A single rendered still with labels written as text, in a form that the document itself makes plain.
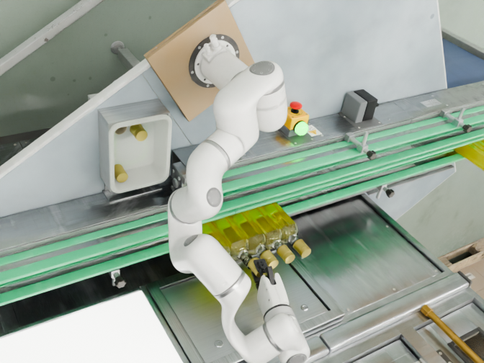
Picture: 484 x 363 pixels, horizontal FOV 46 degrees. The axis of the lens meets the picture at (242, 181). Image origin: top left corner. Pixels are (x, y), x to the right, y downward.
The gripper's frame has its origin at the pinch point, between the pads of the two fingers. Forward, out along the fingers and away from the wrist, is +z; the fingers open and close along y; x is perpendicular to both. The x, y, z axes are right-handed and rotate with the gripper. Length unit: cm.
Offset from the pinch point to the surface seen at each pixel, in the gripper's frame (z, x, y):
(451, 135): 51, -93, 5
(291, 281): 7.1, -14.5, -14.2
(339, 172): 34, -38, 5
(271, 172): 26.9, -10.5, 12.2
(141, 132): 30.0, 27.8, 26.3
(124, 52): 106, 23, 14
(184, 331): -5.5, 20.9, -13.9
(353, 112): 50, -47, 18
